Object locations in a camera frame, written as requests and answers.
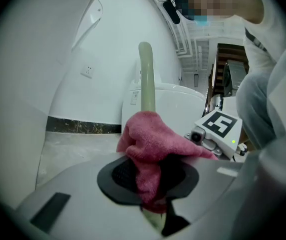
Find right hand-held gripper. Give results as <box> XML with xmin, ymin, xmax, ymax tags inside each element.
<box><xmin>184</xmin><ymin>109</ymin><xmax>248</xmax><ymax>161</ymax></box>

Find person's white shirt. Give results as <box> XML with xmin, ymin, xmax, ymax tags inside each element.
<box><xmin>241</xmin><ymin>0</ymin><xmax>286</xmax><ymax>71</ymax></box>

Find blue face mask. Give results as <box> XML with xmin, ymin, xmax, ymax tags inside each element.
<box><xmin>195</xmin><ymin>15</ymin><xmax>210</xmax><ymax>27</ymax></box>

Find metal washing machine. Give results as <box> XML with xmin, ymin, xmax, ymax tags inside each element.
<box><xmin>222</xmin><ymin>59</ymin><xmax>248</xmax><ymax>96</ymax></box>

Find dark wooden staircase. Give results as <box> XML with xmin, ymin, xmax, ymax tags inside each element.
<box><xmin>209</xmin><ymin>43</ymin><xmax>249</xmax><ymax>110</ymax></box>

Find white ceiling ducts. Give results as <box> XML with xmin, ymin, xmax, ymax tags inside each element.
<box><xmin>155</xmin><ymin>0</ymin><xmax>196</xmax><ymax>59</ymax></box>

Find person's head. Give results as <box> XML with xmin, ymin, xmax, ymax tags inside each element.
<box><xmin>175</xmin><ymin>0</ymin><xmax>265</xmax><ymax>25</ymax></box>

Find white wall socket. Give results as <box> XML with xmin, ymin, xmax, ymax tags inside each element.
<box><xmin>80</xmin><ymin>63</ymin><xmax>95</xmax><ymax>79</ymax></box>

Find black head camera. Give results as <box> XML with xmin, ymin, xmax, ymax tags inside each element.
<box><xmin>163</xmin><ymin>0</ymin><xmax>181</xmax><ymax>25</ymax></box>

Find person's blue jeans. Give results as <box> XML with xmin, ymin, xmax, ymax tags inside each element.
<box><xmin>235</xmin><ymin>71</ymin><xmax>286</xmax><ymax>150</ymax></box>

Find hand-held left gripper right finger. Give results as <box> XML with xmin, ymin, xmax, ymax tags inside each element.
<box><xmin>162</xmin><ymin>158</ymin><xmax>245</xmax><ymax>240</ymax></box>

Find pink cloth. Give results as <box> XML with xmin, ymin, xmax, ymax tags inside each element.
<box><xmin>116</xmin><ymin>110</ymin><xmax>219</xmax><ymax>215</ymax></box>

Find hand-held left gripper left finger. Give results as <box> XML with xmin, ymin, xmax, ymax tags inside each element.
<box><xmin>15</xmin><ymin>153</ymin><xmax>163</xmax><ymax>240</ymax></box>

